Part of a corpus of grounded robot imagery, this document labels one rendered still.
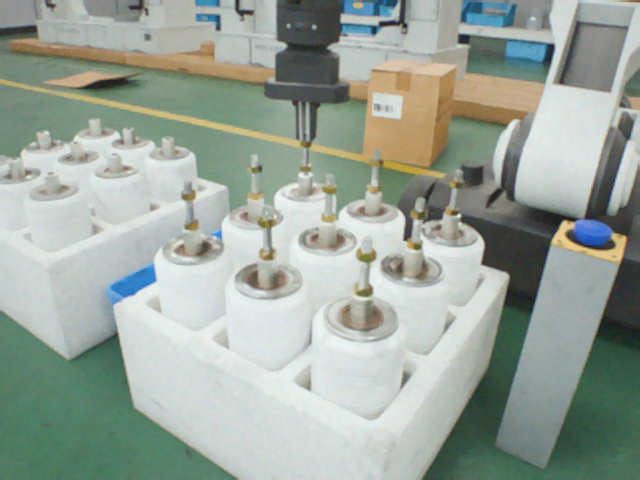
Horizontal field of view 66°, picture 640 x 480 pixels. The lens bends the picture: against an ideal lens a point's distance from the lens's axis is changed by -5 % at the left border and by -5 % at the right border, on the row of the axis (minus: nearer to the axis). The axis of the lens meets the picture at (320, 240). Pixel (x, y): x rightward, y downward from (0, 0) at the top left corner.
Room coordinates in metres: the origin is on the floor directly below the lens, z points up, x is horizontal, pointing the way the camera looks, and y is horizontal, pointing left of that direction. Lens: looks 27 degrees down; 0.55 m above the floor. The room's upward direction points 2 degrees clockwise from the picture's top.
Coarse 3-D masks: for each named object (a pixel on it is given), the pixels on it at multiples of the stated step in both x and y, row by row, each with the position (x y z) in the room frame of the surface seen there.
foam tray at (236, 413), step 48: (480, 288) 0.59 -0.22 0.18; (144, 336) 0.49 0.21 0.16; (192, 336) 0.47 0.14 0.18; (480, 336) 0.54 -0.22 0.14; (144, 384) 0.50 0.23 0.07; (192, 384) 0.45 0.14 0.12; (240, 384) 0.40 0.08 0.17; (288, 384) 0.40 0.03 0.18; (432, 384) 0.40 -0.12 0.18; (192, 432) 0.45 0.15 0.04; (240, 432) 0.41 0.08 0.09; (288, 432) 0.37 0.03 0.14; (336, 432) 0.34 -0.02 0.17; (384, 432) 0.34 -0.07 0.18; (432, 432) 0.42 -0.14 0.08
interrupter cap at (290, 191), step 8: (288, 184) 0.77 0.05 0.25; (296, 184) 0.77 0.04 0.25; (320, 184) 0.77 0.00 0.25; (288, 192) 0.73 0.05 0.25; (296, 192) 0.74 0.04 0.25; (320, 192) 0.74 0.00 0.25; (296, 200) 0.71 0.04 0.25; (304, 200) 0.71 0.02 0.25; (312, 200) 0.71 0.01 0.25; (320, 200) 0.71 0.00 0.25
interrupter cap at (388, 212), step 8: (360, 200) 0.71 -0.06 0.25; (352, 208) 0.68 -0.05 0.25; (360, 208) 0.69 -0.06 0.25; (384, 208) 0.69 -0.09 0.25; (392, 208) 0.69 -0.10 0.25; (352, 216) 0.66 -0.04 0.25; (360, 216) 0.66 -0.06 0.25; (368, 216) 0.66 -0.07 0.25; (376, 216) 0.66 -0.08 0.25; (384, 216) 0.66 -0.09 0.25; (392, 216) 0.66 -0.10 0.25
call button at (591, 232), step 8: (576, 224) 0.49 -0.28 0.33; (584, 224) 0.49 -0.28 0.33; (592, 224) 0.49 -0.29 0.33; (600, 224) 0.49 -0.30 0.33; (576, 232) 0.48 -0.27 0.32; (584, 232) 0.47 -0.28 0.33; (592, 232) 0.47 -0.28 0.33; (600, 232) 0.47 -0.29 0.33; (608, 232) 0.47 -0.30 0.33; (584, 240) 0.47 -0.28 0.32; (592, 240) 0.47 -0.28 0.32; (600, 240) 0.46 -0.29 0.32; (608, 240) 0.47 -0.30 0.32
